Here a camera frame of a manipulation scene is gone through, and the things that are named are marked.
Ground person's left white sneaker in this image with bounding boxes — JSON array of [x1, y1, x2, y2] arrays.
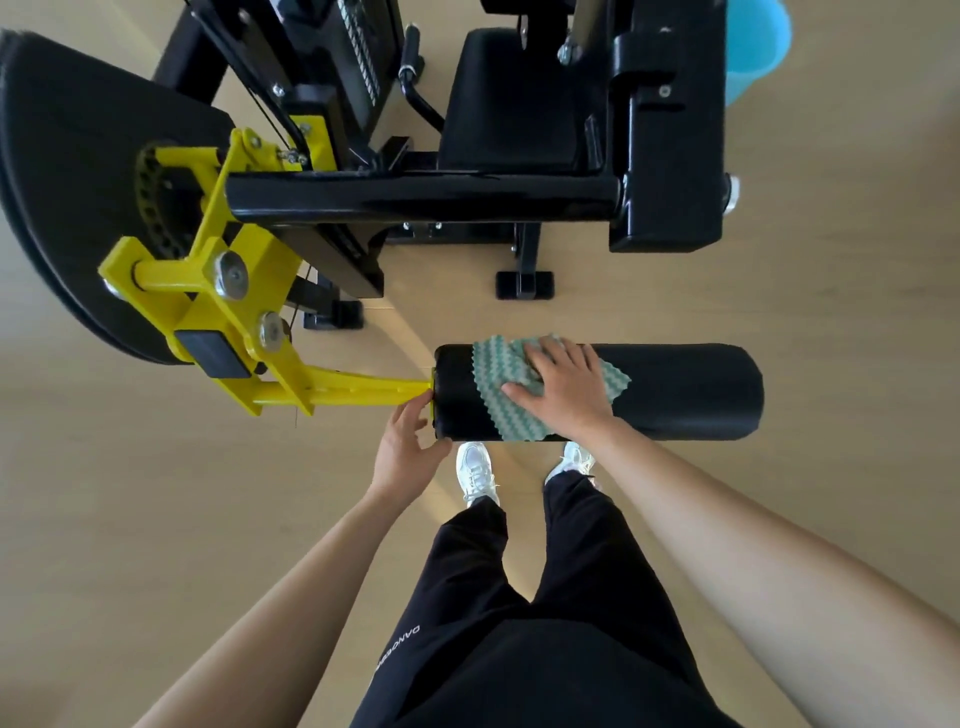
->
[[456, 441, 501, 510]]

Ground black rubber stopper block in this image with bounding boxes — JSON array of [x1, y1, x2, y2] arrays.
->
[[174, 330, 253, 380]]

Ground light blue plastic bucket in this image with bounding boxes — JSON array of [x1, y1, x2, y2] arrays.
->
[[723, 0, 793, 106]]

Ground black curved machine shroud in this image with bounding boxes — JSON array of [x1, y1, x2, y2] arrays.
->
[[0, 28, 237, 367]]

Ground person's black trousers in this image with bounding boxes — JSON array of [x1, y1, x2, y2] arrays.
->
[[348, 471, 744, 728]]

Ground green white zigzag cleaning cloth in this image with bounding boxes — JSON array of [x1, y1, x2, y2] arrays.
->
[[471, 334, 633, 444]]

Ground person's right forearm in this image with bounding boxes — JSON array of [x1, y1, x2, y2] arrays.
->
[[573, 417, 960, 728]]

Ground black padded machine seat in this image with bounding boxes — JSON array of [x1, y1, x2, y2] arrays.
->
[[437, 27, 601, 172]]

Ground person's right white sneaker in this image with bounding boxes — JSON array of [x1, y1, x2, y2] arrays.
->
[[544, 441, 598, 490]]

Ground person's left forearm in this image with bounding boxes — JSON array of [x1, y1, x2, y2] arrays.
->
[[135, 483, 411, 728]]

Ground black grip handle bar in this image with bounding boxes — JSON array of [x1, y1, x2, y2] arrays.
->
[[397, 24, 448, 135]]

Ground black gym machine frame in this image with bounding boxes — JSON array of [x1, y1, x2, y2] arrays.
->
[[153, 0, 744, 331]]

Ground black padded roller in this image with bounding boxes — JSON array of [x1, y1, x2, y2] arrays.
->
[[432, 342, 765, 442]]

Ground person's left hand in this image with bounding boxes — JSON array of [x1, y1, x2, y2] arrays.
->
[[366, 390, 454, 516]]

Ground person's white sneaker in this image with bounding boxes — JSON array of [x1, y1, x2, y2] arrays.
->
[[544, 441, 598, 490], [456, 441, 501, 510]]

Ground black perforated adjustment disc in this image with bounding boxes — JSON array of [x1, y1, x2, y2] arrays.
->
[[134, 141, 226, 262]]

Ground person's right hand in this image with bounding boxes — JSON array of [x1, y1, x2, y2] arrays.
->
[[499, 336, 625, 445]]

